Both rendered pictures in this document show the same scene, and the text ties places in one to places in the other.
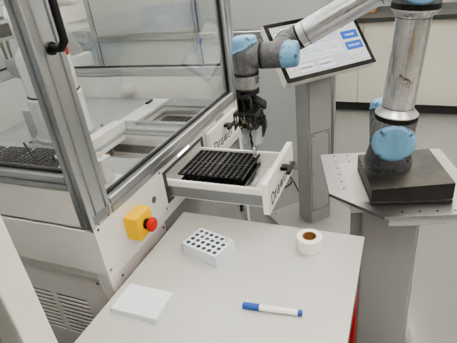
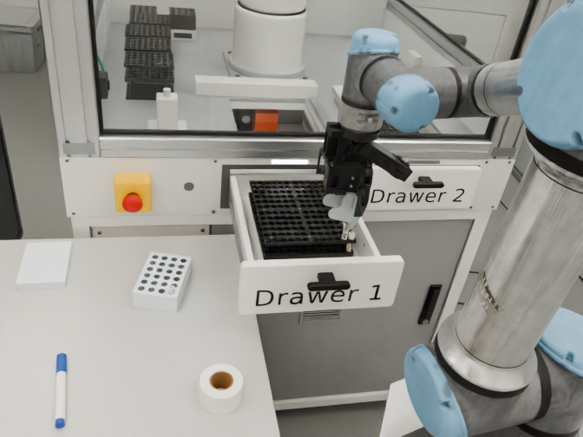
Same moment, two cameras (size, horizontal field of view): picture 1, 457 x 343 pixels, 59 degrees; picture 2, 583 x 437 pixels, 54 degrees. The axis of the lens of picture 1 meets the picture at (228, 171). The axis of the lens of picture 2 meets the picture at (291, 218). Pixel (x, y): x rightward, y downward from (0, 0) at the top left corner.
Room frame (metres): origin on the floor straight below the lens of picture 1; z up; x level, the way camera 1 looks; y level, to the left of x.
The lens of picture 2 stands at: (0.55, -0.69, 1.53)
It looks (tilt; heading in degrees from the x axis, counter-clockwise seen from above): 34 degrees down; 49
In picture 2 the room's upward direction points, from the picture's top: 8 degrees clockwise
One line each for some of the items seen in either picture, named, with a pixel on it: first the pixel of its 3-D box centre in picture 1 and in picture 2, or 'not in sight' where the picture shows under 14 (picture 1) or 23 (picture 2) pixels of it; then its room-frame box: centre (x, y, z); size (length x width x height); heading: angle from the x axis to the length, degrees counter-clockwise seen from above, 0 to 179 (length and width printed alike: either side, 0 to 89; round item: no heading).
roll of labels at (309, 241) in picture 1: (309, 241); (220, 388); (0.87, -0.20, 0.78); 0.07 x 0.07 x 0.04
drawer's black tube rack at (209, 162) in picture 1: (220, 171); (298, 221); (1.18, 0.03, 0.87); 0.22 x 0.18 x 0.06; 65
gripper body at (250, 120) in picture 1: (248, 108); (348, 156); (1.18, -0.08, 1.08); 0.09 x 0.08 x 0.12; 155
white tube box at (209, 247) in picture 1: (208, 246); (163, 281); (0.91, 0.08, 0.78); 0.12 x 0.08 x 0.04; 50
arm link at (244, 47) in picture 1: (245, 55); (370, 68); (1.19, -0.09, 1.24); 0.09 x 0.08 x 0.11; 71
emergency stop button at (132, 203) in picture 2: (150, 224); (132, 202); (0.91, 0.23, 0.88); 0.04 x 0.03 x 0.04; 155
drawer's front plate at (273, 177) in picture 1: (279, 175); (320, 284); (1.10, -0.16, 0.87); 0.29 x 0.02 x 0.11; 155
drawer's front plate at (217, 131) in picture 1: (223, 132); (418, 187); (1.52, 0.00, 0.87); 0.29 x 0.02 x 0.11; 155
